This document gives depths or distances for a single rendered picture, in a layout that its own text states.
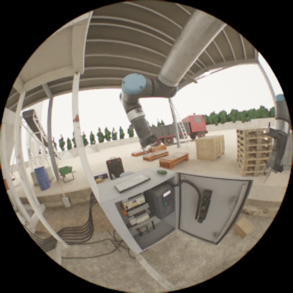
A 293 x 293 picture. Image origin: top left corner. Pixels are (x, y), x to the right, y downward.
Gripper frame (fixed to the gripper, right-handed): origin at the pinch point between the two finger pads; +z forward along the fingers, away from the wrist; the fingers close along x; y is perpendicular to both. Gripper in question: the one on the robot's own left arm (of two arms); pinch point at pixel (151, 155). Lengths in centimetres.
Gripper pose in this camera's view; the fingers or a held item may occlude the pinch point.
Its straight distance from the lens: 49.5
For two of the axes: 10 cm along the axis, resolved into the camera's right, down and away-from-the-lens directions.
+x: 7.8, -4.1, 4.8
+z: 4.0, 9.1, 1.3
